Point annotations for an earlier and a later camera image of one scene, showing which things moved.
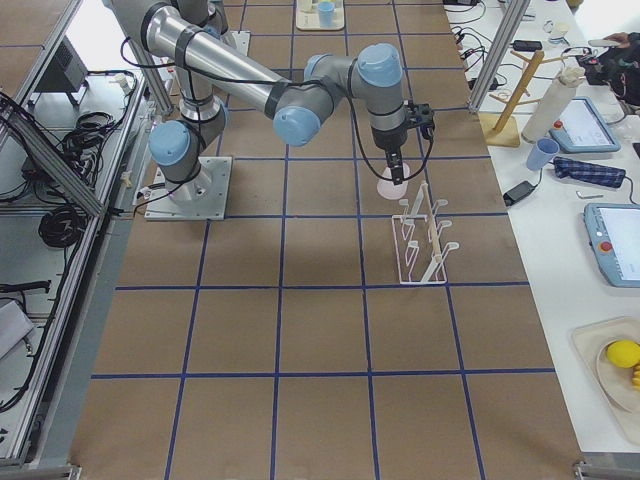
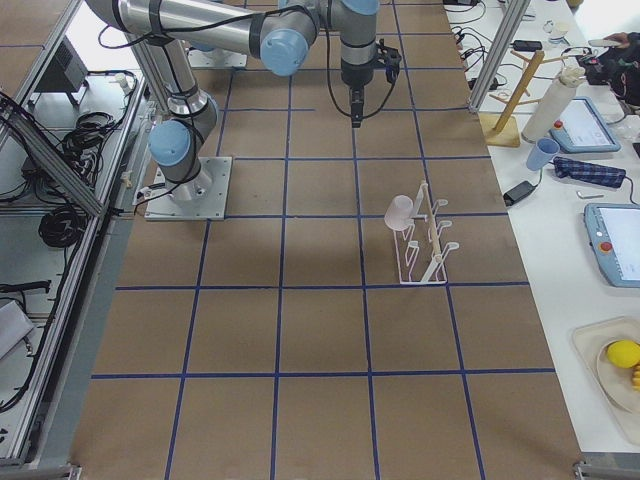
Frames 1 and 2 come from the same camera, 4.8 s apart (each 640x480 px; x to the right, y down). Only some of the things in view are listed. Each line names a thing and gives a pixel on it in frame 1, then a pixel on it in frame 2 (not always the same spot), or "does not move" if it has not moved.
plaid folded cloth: [607, 176] does not move
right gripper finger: [395, 163] -> [360, 108]
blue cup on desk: [542, 153] does not move
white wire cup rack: [419, 247] does not move
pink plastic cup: [390, 190] -> [399, 213]
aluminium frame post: [512, 17] does not move
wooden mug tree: [502, 130] does not move
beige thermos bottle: [552, 103] does not move
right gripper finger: [388, 161] -> [355, 108]
